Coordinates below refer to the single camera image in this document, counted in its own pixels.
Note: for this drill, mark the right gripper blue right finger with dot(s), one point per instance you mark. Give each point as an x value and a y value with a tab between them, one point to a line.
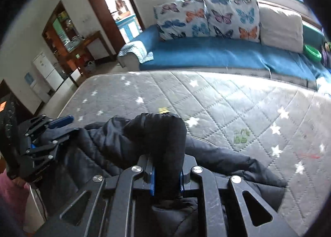
229	206

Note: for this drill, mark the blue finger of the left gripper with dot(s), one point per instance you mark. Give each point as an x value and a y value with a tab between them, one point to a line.
61	122

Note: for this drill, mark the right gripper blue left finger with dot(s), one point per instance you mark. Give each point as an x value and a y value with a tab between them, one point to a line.
114	206

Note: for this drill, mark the black quilted down jacket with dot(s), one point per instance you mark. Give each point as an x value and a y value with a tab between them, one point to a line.
164	138

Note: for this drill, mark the person left hand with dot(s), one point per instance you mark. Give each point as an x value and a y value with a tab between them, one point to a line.
20	183

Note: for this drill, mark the white refrigerator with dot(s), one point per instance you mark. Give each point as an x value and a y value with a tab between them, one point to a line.
48	71

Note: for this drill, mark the dark wooden cabinet desk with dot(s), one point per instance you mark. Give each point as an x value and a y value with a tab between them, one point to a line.
72	50

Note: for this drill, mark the grey star quilted mattress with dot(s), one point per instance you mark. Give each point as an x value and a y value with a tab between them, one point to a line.
285	127

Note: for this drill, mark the patterned blue folded blanket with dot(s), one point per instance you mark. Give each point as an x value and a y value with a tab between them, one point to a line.
133	54

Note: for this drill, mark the blue painted cabinet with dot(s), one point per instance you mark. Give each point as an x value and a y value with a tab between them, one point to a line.
129	27

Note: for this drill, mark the blue sofa bench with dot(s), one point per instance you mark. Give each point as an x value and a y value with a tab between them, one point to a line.
232	56

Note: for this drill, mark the left butterfly pillow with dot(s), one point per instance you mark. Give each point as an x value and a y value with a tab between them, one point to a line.
181	19

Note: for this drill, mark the butterfly pillow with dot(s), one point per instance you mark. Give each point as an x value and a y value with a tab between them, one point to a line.
234	19
181	19

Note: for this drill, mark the green plastic bowl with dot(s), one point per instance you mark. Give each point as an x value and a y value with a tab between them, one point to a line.
312	53

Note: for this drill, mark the plain beige pillow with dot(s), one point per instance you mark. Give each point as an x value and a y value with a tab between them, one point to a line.
281	28

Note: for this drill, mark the right butterfly pillow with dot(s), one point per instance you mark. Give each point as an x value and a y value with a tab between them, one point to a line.
234	19

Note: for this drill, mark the brown wooden door frame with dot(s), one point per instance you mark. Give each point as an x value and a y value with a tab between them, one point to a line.
108	24

